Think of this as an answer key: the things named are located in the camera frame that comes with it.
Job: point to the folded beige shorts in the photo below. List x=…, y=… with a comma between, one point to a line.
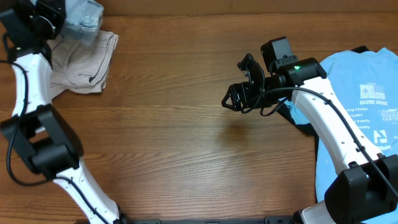
x=81, y=68

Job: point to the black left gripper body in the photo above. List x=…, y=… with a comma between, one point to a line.
x=58, y=10

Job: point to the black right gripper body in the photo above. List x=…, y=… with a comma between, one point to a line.
x=247, y=90

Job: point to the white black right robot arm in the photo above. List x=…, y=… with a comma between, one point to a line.
x=366, y=183

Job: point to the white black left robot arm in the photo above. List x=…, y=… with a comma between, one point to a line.
x=42, y=146

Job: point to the black garment under t-shirt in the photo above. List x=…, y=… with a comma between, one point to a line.
x=344, y=73

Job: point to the light blue denim shorts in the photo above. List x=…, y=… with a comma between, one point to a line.
x=83, y=20

